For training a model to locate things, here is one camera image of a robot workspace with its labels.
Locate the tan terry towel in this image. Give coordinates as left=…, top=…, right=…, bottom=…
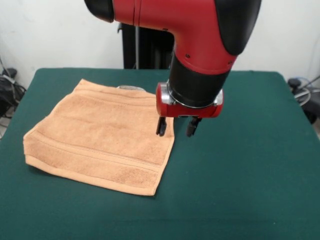
left=22, top=78, right=176, bottom=196

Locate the dark green table cloth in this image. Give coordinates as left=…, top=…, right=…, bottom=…
left=0, top=67, right=320, bottom=240

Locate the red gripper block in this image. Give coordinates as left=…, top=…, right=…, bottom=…
left=155, top=82, right=224, bottom=138

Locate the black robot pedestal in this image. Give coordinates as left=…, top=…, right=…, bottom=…
left=116, top=21, right=176, bottom=70

